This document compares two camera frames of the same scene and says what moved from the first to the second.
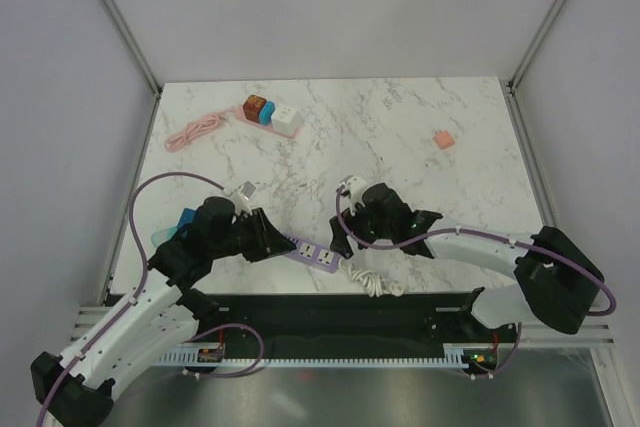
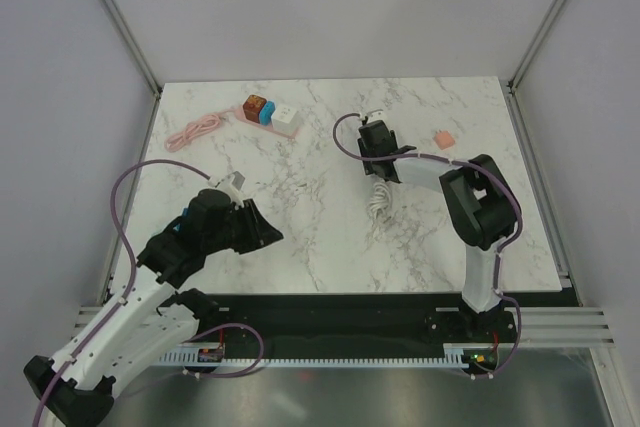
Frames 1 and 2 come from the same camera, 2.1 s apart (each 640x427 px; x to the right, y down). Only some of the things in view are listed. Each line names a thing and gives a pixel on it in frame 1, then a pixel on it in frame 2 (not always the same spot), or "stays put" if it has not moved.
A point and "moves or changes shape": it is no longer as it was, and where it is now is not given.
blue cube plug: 188,216 stays put
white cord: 373,283 moves or changes shape
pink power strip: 240,115 stays put
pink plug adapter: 443,139 stays put
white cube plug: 285,120 stays put
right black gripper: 338,243 → 364,153
